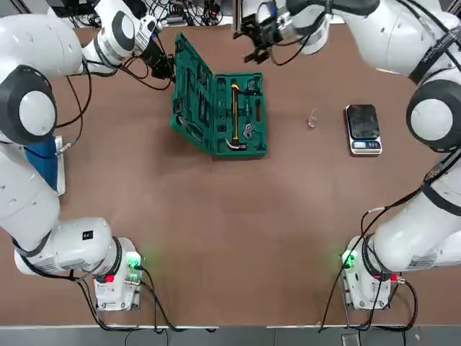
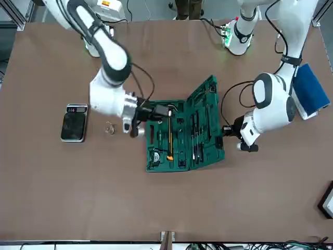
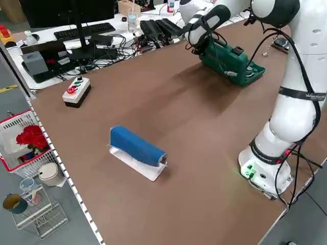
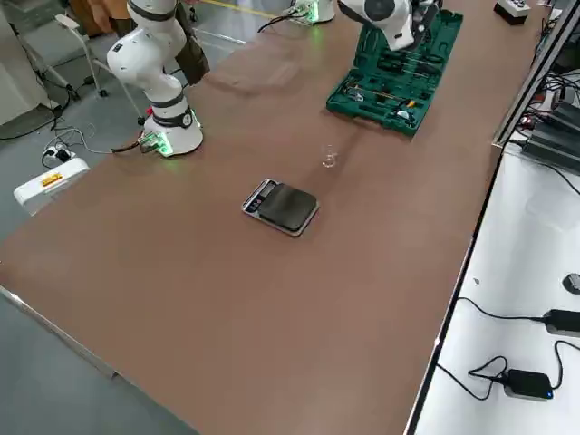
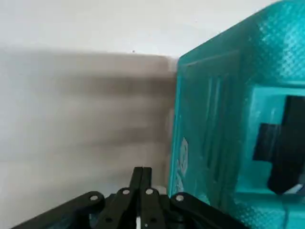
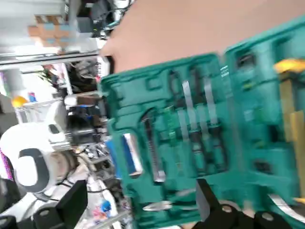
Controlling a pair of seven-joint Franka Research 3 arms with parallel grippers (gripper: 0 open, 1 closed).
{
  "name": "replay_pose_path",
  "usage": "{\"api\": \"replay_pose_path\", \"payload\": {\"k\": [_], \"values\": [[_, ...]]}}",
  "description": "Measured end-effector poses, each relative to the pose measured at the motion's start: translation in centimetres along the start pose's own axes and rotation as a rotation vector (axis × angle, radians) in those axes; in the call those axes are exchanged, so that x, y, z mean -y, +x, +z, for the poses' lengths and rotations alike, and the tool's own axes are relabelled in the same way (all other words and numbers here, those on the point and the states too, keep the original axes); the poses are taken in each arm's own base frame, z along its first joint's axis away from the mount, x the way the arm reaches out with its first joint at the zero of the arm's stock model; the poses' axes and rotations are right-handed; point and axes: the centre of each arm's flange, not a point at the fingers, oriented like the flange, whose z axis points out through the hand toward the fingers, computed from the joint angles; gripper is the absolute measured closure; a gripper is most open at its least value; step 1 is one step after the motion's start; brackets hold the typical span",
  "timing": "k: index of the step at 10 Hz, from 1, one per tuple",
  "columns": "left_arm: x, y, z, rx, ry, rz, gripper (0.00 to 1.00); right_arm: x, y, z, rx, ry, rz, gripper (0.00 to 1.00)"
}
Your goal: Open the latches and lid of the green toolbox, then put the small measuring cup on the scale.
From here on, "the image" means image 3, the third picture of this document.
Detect grey square box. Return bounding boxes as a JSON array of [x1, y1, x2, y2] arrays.
[[21, 51, 49, 76]]

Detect clear water bottle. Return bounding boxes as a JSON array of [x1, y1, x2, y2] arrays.
[[127, 7, 141, 34]]

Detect blue cloth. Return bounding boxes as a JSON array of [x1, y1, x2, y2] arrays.
[[109, 125, 168, 168]]

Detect red and white basket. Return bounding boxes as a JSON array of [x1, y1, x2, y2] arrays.
[[0, 109, 61, 177]]

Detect black monitor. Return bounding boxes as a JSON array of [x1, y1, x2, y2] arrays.
[[19, 0, 115, 29]]

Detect light blue cup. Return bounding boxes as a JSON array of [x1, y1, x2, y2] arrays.
[[19, 177, 35, 192]]

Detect white cloth stand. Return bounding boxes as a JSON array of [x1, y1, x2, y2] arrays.
[[109, 146, 170, 183]]

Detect black monitor stand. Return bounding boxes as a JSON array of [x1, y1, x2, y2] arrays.
[[69, 0, 119, 61]]

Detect red artificial flowers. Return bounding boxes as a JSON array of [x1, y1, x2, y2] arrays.
[[15, 125, 50, 154]]

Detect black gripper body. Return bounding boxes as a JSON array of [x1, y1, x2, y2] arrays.
[[194, 43, 207, 56]]

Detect dark teal mug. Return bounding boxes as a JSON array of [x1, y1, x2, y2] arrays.
[[2, 193, 29, 215]]

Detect white wire rack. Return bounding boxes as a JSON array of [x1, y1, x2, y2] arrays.
[[11, 184, 69, 240]]

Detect cardboard box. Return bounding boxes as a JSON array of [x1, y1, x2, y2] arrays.
[[117, 0, 142, 17]]

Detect black power adapter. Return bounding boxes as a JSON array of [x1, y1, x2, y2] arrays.
[[139, 19, 164, 39], [155, 18, 184, 37]]

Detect black keyboard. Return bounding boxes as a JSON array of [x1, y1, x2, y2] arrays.
[[53, 22, 116, 41]]

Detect black cable with silver plug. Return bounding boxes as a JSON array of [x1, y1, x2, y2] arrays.
[[213, 33, 239, 77]]

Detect black digital kitchen scale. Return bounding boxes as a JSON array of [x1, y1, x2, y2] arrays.
[[271, 37, 291, 52]]

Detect white button control box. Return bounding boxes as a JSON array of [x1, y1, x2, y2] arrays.
[[62, 76, 92, 109]]

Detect small white bin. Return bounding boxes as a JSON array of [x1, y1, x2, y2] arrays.
[[38, 163, 63, 187]]

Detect black base cable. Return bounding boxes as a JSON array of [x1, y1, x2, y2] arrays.
[[274, 144, 324, 208]]

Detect green plastic toolbox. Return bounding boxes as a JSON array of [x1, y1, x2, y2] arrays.
[[198, 38, 267, 88]]

